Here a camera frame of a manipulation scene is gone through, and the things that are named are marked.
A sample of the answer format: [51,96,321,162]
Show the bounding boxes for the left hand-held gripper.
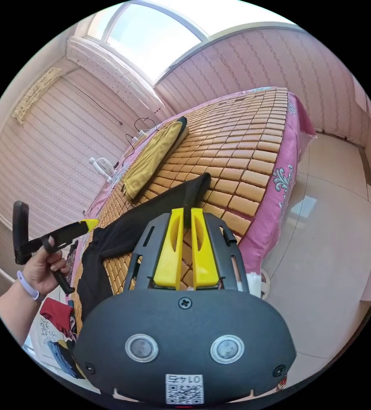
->
[15,218,99,295]

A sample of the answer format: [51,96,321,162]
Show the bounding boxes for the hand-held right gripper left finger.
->
[153,207,186,287]

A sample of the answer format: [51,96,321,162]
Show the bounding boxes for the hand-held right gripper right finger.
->
[190,207,220,288]

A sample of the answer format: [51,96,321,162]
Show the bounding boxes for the black long sleeve shirt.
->
[76,172,212,324]

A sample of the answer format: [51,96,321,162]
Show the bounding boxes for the person's left forearm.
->
[0,270,41,346]

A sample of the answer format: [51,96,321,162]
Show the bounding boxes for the person's left hand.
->
[22,246,71,297]

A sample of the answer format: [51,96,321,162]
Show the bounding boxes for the person's body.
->
[234,256,270,300]

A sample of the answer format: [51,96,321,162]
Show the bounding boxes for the small white fan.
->
[88,157,115,184]

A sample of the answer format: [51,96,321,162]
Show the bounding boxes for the yellow pillow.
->
[122,116,190,201]

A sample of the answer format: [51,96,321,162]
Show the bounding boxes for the bed with woven mat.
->
[28,86,318,380]

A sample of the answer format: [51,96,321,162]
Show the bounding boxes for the pile of clothes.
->
[39,297,87,380]

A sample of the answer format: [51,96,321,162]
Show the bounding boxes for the window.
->
[86,1,211,85]

